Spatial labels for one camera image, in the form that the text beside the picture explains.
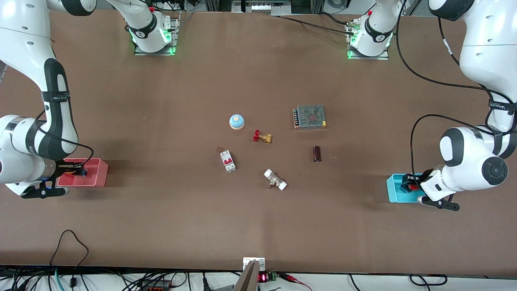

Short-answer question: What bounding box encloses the black cable across table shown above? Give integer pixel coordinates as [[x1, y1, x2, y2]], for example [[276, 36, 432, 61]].
[[270, 11, 358, 36]]

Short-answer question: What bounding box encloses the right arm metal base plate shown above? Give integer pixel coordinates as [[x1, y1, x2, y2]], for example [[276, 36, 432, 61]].
[[134, 11, 181, 56]]

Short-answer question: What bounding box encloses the cyan plastic box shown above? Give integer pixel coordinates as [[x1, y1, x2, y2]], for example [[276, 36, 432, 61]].
[[386, 173, 425, 203]]

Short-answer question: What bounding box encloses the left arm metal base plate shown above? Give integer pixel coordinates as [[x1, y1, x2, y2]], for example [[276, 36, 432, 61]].
[[346, 20, 390, 61]]

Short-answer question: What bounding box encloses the metal valve with white caps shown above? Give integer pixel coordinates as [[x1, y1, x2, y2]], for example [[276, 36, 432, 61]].
[[263, 169, 288, 192]]

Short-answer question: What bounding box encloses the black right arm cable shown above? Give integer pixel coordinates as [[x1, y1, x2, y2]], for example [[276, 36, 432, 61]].
[[36, 108, 95, 170]]

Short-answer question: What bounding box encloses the black coiled cable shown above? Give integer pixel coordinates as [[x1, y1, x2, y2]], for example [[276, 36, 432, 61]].
[[409, 274, 448, 287]]

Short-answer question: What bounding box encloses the white red circuit breaker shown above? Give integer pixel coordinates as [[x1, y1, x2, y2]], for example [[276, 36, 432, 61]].
[[220, 150, 237, 173]]

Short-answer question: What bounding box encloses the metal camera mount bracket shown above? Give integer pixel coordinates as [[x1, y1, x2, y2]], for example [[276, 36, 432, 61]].
[[232, 257, 267, 291]]

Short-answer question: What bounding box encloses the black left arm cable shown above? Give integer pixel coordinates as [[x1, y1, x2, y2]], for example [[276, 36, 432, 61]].
[[395, 0, 517, 179]]

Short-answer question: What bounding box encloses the red clip lead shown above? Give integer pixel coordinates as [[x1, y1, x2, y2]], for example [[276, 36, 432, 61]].
[[279, 273, 313, 291]]

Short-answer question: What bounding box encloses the grey equipment rack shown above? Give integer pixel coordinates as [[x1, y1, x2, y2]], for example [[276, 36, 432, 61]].
[[231, 0, 292, 15]]

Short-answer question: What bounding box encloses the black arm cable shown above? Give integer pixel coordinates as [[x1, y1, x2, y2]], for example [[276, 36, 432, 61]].
[[36, 108, 95, 170], [395, 0, 517, 179]]

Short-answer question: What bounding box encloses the pink plastic box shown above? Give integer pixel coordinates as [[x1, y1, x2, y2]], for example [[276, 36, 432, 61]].
[[57, 158, 109, 188]]

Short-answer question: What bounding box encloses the metal mesh power supply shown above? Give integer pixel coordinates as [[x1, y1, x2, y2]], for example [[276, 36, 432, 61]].
[[293, 104, 327, 130]]

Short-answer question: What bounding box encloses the black looped cable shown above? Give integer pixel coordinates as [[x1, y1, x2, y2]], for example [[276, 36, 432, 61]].
[[49, 230, 90, 291]]

